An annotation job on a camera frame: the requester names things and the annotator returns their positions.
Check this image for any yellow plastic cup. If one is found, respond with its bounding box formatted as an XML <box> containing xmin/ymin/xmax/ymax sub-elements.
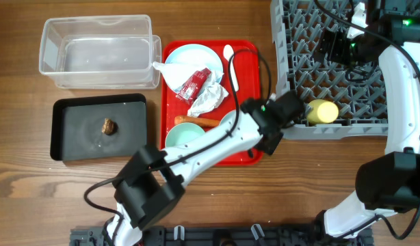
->
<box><xmin>306</xmin><ymin>99</ymin><xmax>339</xmax><ymax>124</ymax></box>

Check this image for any green bowl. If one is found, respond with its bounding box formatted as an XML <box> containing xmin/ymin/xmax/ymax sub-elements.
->
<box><xmin>165</xmin><ymin>122</ymin><xmax>205</xmax><ymax>148</ymax></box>

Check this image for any brown food scrap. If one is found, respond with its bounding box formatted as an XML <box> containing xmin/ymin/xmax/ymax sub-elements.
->
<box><xmin>101</xmin><ymin>118</ymin><xmax>116</xmax><ymax>135</ymax></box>

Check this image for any blue bowl with rice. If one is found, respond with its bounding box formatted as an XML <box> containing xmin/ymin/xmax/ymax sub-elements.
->
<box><xmin>220</xmin><ymin>109</ymin><xmax>236</xmax><ymax>125</ymax></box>

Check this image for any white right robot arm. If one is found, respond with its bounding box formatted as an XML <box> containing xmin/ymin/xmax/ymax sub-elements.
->
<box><xmin>315</xmin><ymin>14</ymin><xmax>420</xmax><ymax>241</ymax></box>

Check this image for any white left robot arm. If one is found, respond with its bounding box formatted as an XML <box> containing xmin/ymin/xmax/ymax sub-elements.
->
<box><xmin>105</xmin><ymin>99</ymin><xmax>291</xmax><ymax>245</ymax></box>

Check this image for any grey dishwasher rack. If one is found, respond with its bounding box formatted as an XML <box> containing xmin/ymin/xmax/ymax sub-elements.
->
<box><xmin>270</xmin><ymin>0</ymin><xmax>388</xmax><ymax>140</ymax></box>

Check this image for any red serving tray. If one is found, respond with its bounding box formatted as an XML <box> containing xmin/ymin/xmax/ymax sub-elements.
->
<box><xmin>159</xmin><ymin>40</ymin><xmax>263</xmax><ymax>166</ymax></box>

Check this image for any red snack wrapper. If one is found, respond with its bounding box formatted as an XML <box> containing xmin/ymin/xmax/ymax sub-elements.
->
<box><xmin>176</xmin><ymin>68</ymin><xmax>211</xmax><ymax>105</ymax></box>

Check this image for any white plastic spoon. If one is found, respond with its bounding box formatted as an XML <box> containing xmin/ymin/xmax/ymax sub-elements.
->
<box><xmin>223</xmin><ymin>44</ymin><xmax>239</xmax><ymax>92</ymax></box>

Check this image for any orange carrot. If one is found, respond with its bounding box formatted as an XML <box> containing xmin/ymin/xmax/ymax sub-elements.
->
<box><xmin>174</xmin><ymin>115</ymin><xmax>220</xmax><ymax>128</ymax></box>

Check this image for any light blue plate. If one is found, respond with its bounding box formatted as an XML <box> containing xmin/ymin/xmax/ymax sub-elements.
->
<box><xmin>164</xmin><ymin>44</ymin><xmax>224</xmax><ymax>83</ymax></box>

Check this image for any crumpled white napkin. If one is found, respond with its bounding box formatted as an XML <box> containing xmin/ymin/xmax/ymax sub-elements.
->
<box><xmin>152</xmin><ymin>61</ymin><xmax>229</xmax><ymax>118</ymax></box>

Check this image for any black tray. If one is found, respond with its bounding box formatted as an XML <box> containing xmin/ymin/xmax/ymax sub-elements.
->
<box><xmin>50</xmin><ymin>94</ymin><xmax>148</xmax><ymax>161</ymax></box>

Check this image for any clear plastic bin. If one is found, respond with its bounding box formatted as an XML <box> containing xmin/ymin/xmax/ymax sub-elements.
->
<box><xmin>38</xmin><ymin>14</ymin><xmax>161</xmax><ymax>90</ymax></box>

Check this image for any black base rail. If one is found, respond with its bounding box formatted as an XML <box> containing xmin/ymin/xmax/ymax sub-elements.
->
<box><xmin>68</xmin><ymin>223</ymin><xmax>373</xmax><ymax>246</ymax></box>

